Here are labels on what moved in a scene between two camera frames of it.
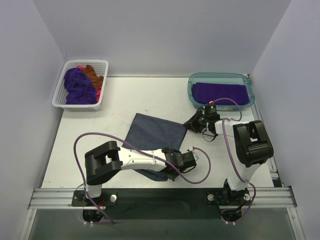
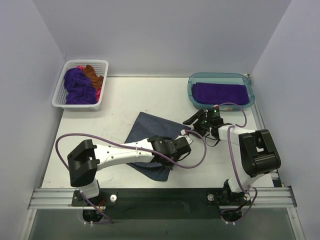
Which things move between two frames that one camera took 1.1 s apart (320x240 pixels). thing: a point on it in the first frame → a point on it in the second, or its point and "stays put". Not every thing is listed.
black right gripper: x=199 y=120 stays put
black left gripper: x=188 y=158 → x=182 y=145
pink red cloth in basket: x=99 y=91 stays put
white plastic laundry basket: x=100 y=67 stays put
